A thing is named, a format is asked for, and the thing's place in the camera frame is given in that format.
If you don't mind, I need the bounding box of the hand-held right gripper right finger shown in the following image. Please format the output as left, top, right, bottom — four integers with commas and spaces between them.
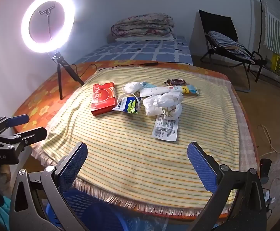
187, 141, 268, 231

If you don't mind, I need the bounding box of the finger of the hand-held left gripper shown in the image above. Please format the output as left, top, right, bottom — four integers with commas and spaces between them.
0, 115, 30, 135
0, 127, 47, 148

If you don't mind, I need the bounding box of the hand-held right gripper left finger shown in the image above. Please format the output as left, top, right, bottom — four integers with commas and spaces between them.
9, 142, 89, 231

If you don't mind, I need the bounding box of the blue plastic basket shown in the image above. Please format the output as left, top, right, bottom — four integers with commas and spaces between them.
45, 189, 131, 231

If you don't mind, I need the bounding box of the white printed label packet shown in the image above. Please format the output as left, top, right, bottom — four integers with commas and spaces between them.
152, 115, 179, 141

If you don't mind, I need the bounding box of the white paper cup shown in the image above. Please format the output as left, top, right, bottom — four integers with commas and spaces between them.
162, 105, 182, 120

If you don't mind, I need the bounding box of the red cardboard box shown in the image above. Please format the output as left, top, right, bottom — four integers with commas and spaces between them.
91, 82, 118, 116

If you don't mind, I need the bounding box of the blue white snack packet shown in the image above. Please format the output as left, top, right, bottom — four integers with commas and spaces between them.
111, 96, 140, 114

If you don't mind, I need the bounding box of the white plastic bag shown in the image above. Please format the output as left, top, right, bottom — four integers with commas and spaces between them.
143, 92, 184, 116

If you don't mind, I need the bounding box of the white strap loop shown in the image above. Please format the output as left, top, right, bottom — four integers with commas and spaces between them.
117, 92, 142, 106

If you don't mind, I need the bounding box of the white blue wrapper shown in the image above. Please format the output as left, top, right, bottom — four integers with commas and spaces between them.
123, 82, 143, 94

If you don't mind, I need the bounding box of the striped yellow blanket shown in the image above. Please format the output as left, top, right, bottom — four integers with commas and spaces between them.
31, 67, 257, 210

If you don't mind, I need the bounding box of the black power adapter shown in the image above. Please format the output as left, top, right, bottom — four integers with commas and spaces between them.
259, 158, 272, 177

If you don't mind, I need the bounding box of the yellow blue packet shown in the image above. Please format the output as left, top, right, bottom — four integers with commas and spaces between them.
180, 85, 199, 96

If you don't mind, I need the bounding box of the white tube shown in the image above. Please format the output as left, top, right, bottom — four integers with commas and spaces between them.
139, 81, 182, 98

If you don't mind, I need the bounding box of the dark candy wrapper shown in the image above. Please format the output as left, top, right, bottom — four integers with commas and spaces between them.
164, 78, 185, 86

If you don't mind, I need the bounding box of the striped cloth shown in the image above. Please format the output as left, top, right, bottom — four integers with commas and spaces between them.
207, 30, 254, 58

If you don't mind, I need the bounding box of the blue checked bed sheet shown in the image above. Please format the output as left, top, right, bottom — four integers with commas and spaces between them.
74, 36, 193, 65

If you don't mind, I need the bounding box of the black folding chair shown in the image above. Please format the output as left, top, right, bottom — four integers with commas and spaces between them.
198, 10, 268, 92

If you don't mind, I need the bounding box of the folded floral quilt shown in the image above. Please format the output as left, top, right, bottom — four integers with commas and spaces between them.
110, 13, 175, 39

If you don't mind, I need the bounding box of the striped hanging towel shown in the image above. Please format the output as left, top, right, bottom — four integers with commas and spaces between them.
261, 0, 280, 53

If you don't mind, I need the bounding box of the white floor cable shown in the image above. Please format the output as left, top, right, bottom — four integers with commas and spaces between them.
258, 125, 279, 156

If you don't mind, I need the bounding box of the white ring light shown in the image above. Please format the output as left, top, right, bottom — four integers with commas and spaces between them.
21, 0, 76, 53

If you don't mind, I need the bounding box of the black cable with switch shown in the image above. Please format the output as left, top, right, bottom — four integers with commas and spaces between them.
73, 62, 191, 77

